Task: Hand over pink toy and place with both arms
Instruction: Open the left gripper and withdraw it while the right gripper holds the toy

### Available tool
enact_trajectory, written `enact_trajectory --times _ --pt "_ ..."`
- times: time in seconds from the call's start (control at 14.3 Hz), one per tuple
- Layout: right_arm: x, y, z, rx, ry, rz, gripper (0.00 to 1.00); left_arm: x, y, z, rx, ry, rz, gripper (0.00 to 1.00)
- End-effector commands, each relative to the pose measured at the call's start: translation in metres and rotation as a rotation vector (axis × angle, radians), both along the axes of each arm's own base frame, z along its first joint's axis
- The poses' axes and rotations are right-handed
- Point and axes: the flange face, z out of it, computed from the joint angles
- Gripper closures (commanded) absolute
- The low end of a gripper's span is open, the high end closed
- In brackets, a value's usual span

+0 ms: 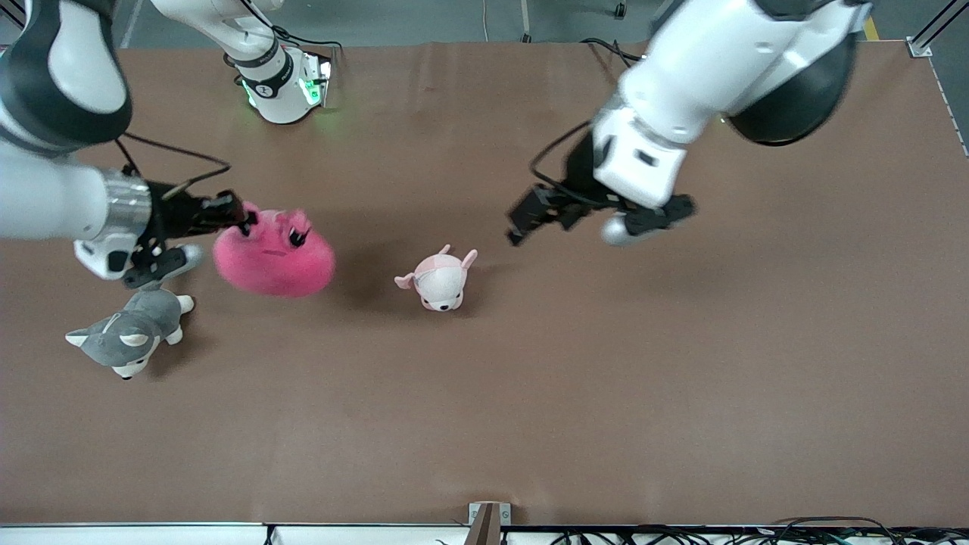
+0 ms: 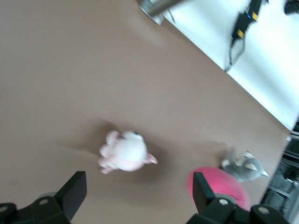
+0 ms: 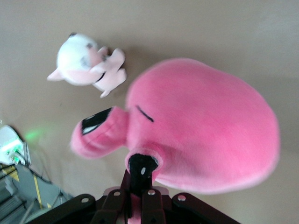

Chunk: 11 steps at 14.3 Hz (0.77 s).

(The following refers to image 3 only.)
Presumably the brown table cover sheet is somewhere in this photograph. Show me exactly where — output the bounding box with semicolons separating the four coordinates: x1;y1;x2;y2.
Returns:
0;0;299;224

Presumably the pale pink puppy plush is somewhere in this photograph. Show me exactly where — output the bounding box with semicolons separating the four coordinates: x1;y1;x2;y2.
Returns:
46;32;128;99

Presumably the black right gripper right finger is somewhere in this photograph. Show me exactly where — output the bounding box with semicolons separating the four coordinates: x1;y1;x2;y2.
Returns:
140;189;242;224

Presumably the round hot pink plush toy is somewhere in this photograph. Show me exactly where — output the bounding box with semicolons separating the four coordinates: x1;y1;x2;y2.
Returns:
70;57;281;224

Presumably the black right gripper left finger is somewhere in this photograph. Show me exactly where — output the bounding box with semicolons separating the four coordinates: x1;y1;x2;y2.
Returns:
30;171;131;224

